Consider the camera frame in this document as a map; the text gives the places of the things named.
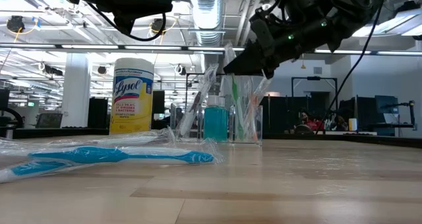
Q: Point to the clear acrylic organizer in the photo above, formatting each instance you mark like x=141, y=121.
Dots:
x=247, y=128

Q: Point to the black aluminium table frame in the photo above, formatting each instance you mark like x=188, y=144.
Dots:
x=329, y=139

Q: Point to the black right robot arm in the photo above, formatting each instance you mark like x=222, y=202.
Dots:
x=356, y=6

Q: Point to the black cabinet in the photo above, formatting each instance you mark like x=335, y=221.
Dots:
x=98, y=113
x=158, y=102

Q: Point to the black background rig frame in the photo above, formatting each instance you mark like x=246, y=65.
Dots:
x=313, y=78

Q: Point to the person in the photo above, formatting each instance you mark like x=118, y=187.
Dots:
x=339, y=122
x=308, y=120

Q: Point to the Lysol wipes canister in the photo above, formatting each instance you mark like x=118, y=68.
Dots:
x=132, y=95

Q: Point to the long LED light bar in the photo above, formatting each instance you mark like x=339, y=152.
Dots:
x=198, y=48

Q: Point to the purple toothbrush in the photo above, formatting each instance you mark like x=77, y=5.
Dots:
x=196, y=102

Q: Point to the orange toothbrush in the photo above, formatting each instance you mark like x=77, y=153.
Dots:
x=257, y=125
x=251, y=105

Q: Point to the teal mouthwash bottle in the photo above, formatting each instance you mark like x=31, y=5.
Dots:
x=212, y=123
x=225, y=122

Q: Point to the silver ventilation duct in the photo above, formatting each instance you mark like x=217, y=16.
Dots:
x=206, y=13

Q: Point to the white and yellow cup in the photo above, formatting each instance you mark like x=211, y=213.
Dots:
x=352, y=124

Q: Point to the dark computer monitor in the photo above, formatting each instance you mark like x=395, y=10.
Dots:
x=386, y=108

